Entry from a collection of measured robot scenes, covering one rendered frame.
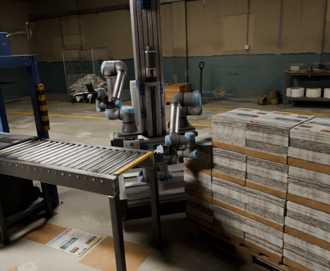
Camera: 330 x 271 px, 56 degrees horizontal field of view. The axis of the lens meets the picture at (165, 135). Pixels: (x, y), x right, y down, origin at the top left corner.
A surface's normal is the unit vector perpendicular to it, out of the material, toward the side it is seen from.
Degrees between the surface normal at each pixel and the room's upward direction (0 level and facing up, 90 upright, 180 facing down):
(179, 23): 90
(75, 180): 90
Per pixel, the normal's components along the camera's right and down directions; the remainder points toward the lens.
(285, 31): -0.45, 0.26
